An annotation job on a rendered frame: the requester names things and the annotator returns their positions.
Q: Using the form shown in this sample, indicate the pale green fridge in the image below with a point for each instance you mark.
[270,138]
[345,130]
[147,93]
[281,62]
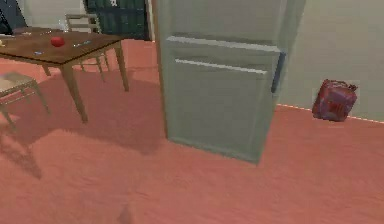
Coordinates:
[216,100]

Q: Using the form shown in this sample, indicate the dark green cupboard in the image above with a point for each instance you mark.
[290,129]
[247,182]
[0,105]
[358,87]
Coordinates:
[120,18]

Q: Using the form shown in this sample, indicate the pale wooden chair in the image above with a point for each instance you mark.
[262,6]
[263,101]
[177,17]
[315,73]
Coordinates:
[87,25]
[13,87]

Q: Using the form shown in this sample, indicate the red bag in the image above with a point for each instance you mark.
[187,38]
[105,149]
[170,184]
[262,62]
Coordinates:
[334,100]

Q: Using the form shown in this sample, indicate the red apple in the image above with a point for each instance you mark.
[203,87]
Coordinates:
[57,41]

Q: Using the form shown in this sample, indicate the brown wooden table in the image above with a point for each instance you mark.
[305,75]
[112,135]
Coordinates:
[40,50]

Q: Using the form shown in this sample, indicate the small blue flat object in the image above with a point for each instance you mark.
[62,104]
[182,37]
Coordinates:
[38,52]

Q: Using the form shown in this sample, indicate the dark blue grey object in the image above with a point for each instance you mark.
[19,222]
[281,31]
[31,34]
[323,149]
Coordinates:
[10,15]

